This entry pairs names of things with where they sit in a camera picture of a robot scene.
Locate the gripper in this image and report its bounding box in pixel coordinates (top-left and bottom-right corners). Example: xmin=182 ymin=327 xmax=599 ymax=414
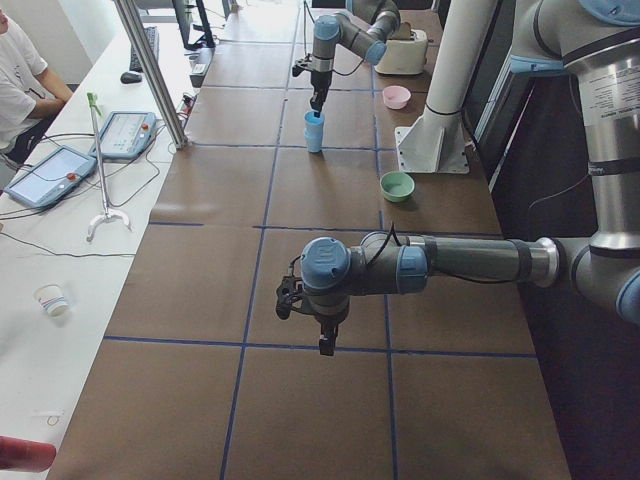
xmin=312 ymin=299 xmax=350 ymax=356
xmin=310 ymin=70 xmax=331 ymax=111

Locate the blue cup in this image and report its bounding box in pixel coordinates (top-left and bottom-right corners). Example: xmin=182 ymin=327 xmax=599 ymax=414
xmin=304 ymin=110 xmax=325 ymax=141
xmin=304 ymin=128 xmax=323 ymax=153

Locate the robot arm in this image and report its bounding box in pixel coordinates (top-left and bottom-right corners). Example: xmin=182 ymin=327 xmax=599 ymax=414
xmin=310 ymin=1 xmax=401 ymax=117
xmin=276 ymin=1 xmax=639 ymax=356

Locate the pink bowl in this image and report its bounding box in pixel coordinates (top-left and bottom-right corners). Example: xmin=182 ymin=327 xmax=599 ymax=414
xmin=382 ymin=85 xmax=411 ymax=110

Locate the cream toaster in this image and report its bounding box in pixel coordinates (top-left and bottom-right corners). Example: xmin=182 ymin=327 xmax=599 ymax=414
xmin=374 ymin=29 xmax=428 ymax=76

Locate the toast slice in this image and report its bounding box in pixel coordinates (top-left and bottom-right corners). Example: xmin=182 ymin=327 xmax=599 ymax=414
xmin=393 ymin=22 xmax=412 ymax=40

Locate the green bowl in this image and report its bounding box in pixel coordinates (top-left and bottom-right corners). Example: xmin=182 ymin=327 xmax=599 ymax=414
xmin=380 ymin=171 xmax=415 ymax=203

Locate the black monitor stand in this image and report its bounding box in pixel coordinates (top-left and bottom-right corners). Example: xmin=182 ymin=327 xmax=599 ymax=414
xmin=172 ymin=0 xmax=215 ymax=51

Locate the black keyboard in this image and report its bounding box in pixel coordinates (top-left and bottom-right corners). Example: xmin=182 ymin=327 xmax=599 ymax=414
xmin=128 ymin=25 xmax=160 ymax=72

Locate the black computer mouse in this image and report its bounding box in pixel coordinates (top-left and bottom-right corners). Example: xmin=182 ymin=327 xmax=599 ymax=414
xmin=120 ymin=71 xmax=142 ymax=85

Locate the teach pendant far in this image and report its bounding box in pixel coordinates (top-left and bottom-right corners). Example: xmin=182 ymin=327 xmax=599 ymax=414
xmin=99 ymin=111 xmax=157 ymax=163

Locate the teach pendant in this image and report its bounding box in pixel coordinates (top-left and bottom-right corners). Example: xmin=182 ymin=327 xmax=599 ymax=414
xmin=5 ymin=146 xmax=97 ymax=209
xmin=99 ymin=111 xmax=157 ymax=163

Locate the grabber stick tool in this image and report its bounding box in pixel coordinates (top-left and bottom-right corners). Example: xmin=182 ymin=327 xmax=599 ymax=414
xmin=86 ymin=92 xmax=132 ymax=243

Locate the teach pendant near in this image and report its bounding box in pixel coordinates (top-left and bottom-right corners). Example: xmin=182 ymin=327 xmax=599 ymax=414
xmin=5 ymin=146 xmax=97 ymax=209

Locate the paper cup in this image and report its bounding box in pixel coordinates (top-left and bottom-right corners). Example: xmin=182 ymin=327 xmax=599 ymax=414
xmin=34 ymin=284 xmax=69 ymax=317

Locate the seated person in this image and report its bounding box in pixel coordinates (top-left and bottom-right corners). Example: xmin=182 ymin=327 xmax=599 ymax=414
xmin=1 ymin=14 xmax=73 ymax=164

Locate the red object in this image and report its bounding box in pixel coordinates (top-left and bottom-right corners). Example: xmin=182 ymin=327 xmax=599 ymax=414
xmin=1 ymin=436 xmax=57 ymax=473

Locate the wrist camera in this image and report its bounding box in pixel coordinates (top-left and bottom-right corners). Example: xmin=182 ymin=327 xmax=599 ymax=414
xmin=275 ymin=275 xmax=306 ymax=320
xmin=291 ymin=54 xmax=314 ymax=77

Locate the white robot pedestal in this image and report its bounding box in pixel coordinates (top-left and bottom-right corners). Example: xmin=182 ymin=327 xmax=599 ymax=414
xmin=395 ymin=0 xmax=498 ymax=174

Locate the aluminium frame post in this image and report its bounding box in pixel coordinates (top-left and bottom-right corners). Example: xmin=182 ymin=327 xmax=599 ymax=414
xmin=114 ymin=0 xmax=188 ymax=150

